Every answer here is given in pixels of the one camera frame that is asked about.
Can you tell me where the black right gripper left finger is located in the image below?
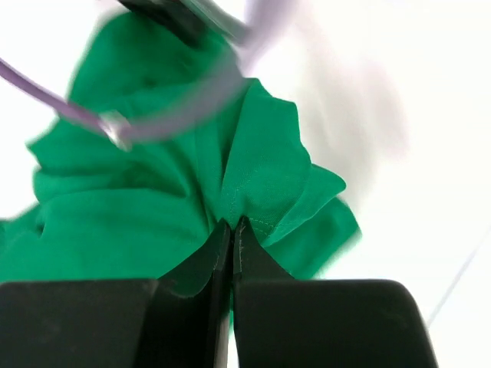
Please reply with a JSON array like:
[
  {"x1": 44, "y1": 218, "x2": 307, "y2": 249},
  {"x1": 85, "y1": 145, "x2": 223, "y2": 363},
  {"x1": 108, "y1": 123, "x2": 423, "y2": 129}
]
[{"x1": 1, "y1": 222, "x2": 231, "y2": 367}]

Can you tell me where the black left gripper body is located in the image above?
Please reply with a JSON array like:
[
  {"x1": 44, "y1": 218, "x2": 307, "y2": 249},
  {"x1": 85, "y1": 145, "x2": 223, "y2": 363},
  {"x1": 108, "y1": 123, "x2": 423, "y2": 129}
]
[{"x1": 118, "y1": 0, "x2": 250, "y2": 45}]

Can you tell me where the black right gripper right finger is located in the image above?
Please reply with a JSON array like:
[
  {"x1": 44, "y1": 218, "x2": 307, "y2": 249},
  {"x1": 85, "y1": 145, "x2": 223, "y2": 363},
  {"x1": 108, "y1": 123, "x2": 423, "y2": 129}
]
[{"x1": 233, "y1": 218, "x2": 437, "y2": 368}]

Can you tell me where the green t shirt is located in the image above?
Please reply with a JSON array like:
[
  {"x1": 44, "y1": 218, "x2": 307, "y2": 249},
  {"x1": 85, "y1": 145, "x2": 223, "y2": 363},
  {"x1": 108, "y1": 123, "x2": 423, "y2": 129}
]
[{"x1": 0, "y1": 11, "x2": 363, "y2": 330}]

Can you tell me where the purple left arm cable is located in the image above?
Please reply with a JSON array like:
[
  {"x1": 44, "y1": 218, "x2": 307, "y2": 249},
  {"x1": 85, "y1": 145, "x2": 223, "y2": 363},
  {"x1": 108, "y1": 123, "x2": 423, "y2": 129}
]
[{"x1": 0, "y1": 0, "x2": 277, "y2": 151}]

